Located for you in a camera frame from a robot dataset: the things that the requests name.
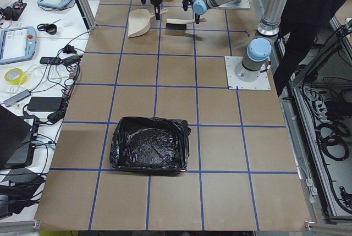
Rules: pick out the cream plastic dustpan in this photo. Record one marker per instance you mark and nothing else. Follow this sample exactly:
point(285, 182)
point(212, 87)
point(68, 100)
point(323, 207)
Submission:
point(139, 22)

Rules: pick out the cream hand brush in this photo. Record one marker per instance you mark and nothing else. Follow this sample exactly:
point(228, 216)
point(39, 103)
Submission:
point(181, 24)

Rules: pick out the black bag lined bin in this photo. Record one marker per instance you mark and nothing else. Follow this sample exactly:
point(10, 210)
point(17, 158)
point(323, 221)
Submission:
point(150, 145)

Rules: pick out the small black bowl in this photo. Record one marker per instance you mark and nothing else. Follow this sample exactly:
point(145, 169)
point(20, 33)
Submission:
point(51, 29)

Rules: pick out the black scissors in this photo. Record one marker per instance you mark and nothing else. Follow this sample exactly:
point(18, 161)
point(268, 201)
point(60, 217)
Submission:
point(43, 26)

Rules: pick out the yellow tape roll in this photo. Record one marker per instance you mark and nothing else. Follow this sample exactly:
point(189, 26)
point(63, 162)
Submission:
point(15, 76)

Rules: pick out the black power adapter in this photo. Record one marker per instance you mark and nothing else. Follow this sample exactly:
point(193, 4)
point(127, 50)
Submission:
point(44, 104)

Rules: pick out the black laptop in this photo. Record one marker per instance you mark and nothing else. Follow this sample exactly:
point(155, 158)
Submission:
point(18, 136)

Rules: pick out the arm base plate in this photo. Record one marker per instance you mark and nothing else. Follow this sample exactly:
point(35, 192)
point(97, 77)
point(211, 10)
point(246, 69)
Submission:
point(239, 78)
point(236, 4)

